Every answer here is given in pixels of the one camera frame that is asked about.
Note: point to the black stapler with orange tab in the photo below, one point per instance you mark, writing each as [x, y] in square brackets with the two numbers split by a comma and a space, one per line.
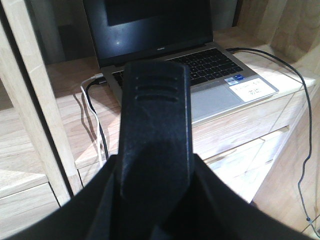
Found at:
[155, 152]

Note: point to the white label sticker right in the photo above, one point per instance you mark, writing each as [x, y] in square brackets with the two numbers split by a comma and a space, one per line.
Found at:
[252, 90]

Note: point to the silver laptop computer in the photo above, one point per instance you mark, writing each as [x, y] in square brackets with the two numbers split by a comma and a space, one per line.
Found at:
[180, 31]

